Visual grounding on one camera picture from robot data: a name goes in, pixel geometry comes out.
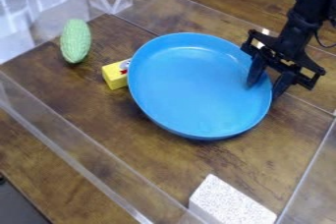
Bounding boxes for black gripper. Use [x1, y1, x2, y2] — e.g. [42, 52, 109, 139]
[240, 10, 325, 99]

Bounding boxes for blue round plastic tray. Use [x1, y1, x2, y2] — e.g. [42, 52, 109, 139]
[126, 32, 272, 140]

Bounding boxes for green bitter gourd toy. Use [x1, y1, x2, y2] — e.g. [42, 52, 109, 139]
[60, 19, 92, 64]

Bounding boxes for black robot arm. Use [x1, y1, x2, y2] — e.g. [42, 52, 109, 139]
[240, 0, 336, 99]

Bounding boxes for yellow butter box toy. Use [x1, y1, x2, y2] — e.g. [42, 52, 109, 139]
[101, 59, 129, 90]

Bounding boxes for white speckled foam block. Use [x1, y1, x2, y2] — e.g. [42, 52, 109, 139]
[189, 174, 277, 224]

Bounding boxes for black cable loop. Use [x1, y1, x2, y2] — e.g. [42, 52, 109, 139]
[313, 21, 336, 49]

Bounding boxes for clear acrylic enclosure wall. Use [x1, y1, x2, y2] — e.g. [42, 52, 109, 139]
[0, 0, 336, 224]

